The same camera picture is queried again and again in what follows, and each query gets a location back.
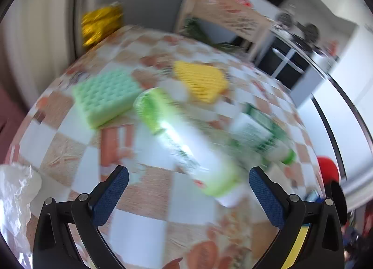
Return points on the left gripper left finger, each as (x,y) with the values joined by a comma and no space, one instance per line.
(54,246)

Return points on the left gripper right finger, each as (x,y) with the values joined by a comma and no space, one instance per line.
(309,233)

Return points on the green white lotion bottle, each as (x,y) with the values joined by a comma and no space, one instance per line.
(207,163)

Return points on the red plastic stool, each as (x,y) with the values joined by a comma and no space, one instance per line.
(329,170)

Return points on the white plastic bag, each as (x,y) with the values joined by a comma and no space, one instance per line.
(19,186)

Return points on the green white small bottle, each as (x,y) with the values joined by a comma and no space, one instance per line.
(253,129)

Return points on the white refrigerator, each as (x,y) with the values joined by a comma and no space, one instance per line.
(338,115)

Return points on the green sponge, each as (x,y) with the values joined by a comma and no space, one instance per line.
(103,97)

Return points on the checkered floral tablecloth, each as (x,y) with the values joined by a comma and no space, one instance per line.
(163,218)

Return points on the black built-in oven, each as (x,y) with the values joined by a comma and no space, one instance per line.
(282,62)

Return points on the yellow sponge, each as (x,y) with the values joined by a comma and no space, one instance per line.
(204,82)

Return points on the gold foil bag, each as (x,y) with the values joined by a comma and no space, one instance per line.
(98,24)

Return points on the green vegetables on chair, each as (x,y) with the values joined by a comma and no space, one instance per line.
(193,30)

